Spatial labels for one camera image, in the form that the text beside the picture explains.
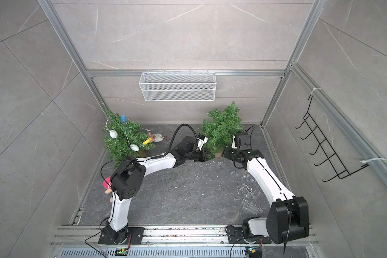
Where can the white wire mesh basket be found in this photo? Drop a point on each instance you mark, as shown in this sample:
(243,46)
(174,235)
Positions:
(178,86)

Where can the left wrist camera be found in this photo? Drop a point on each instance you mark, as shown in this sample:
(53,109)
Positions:
(201,141)

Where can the white plush bunny keychain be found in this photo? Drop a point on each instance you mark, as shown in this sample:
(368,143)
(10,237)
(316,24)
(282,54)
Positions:
(157,138)

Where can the clear plastic battery box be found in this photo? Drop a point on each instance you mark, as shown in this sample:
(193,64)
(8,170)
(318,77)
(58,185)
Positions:
(251,207)

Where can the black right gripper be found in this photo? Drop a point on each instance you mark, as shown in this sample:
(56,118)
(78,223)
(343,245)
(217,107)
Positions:
(227,154)

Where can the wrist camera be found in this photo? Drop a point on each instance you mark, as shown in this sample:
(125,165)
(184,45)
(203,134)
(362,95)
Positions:
(241,141)
(201,141)

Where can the white cloud light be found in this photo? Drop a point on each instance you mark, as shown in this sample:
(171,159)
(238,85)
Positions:
(134,147)
(113,134)

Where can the small green christmas tree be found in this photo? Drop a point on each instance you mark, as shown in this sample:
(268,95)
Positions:
(129,133)
(220,127)

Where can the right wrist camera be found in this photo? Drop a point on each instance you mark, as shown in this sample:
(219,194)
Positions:
(241,141)

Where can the black wire hook rack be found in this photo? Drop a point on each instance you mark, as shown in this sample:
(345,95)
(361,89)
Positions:
(324,145)

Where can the metal base rail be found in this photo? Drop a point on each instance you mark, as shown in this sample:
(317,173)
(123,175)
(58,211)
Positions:
(153,236)

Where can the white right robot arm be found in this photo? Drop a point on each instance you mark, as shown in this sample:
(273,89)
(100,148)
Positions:
(288,217)

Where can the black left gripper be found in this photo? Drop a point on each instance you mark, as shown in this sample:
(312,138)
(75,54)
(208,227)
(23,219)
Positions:
(203,156)

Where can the clear bulb string light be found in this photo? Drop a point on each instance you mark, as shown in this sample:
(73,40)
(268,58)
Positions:
(246,188)

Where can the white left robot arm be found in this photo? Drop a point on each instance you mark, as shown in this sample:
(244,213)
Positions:
(127,179)

